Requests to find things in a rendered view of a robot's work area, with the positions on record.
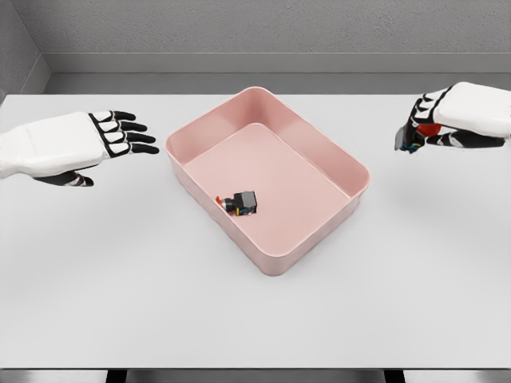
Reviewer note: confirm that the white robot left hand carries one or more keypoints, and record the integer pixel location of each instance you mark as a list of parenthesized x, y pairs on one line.
[(60, 143)]

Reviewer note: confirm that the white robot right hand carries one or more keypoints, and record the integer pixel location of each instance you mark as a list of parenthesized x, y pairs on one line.
[(467, 107)]

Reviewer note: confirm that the grey industrial switch red button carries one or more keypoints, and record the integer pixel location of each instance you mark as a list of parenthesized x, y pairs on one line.
[(241, 203), (415, 137)]

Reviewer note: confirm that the pink plastic basket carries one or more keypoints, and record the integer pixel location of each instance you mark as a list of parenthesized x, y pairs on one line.
[(266, 175)]

